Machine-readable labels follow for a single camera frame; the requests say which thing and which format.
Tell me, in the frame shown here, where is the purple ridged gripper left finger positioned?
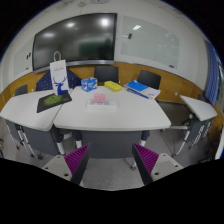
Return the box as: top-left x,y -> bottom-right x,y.
64,144 -> 90,185

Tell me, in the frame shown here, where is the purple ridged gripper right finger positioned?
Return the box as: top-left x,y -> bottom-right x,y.
132,143 -> 159,185

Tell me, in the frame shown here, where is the pink charger block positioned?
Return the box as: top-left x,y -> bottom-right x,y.
94,94 -> 106,103

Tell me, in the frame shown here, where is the white centre table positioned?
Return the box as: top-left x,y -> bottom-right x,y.
54,86 -> 171,159

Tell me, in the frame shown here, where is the white table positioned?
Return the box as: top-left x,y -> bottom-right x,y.
54,86 -> 171,159
171,95 -> 217,156
0,90 -> 65,156

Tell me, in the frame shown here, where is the white left table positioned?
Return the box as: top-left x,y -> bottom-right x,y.
0,90 -> 65,156

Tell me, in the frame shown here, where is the black mat green print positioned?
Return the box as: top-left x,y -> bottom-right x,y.
37,92 -> 72,113

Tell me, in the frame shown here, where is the white right table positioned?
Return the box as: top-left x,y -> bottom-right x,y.
171,95 -> 217,156

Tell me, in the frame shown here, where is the blue book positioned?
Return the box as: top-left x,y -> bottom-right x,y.
125,80 -> 147,92

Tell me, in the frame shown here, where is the blue tissue box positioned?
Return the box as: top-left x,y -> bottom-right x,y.
81,77 -> 97,92

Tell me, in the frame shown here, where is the black chair right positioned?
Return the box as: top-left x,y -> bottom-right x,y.
137,70 -> 161,89

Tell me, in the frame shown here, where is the black chair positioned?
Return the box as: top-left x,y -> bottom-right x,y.
137,70 -> 161,89
94,66 -> 119,83

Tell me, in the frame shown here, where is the yellow flat box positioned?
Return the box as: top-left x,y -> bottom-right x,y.
104,81 -> 122,91

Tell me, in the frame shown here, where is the blue patterned chair left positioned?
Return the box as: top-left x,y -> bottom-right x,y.
36,69 -> 81,91

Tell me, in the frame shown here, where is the white paper bag blue deer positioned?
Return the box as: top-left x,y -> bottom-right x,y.
50,51 -> 69,95

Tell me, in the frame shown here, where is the dark chair far left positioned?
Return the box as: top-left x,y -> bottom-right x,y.
14,85 -> 28,96

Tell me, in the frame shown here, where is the black chair centre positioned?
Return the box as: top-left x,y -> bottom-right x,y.
94,66 -> 119,83

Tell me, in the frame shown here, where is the white whiteboard left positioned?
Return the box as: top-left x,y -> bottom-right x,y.
14,39 -> 34,76

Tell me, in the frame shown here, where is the white glass whiteboard right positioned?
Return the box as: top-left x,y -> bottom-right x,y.
121,16 -> 180,68

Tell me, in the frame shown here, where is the large black wall display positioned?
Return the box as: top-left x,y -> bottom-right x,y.
32,13 -> 117,72

